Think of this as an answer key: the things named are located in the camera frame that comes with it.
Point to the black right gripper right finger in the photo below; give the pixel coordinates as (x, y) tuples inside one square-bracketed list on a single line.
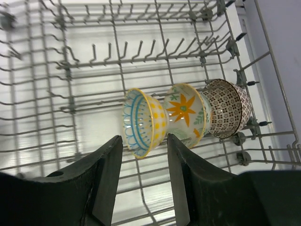
[(205, 195)]

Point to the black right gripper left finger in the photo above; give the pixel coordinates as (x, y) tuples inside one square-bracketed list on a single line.
[(80, 194)]

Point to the orange flower patterned bowl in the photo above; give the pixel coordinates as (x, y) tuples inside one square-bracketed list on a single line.
[(189, 113)]

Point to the brown patterned bowl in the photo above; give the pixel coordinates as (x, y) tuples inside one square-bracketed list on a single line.
[(231, 107)]

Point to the blue yellow patterned bowl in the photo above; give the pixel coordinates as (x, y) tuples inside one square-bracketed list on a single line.
[(145, 122)]

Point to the grey wire dish rack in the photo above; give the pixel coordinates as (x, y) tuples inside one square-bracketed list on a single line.
[(66, 66)]

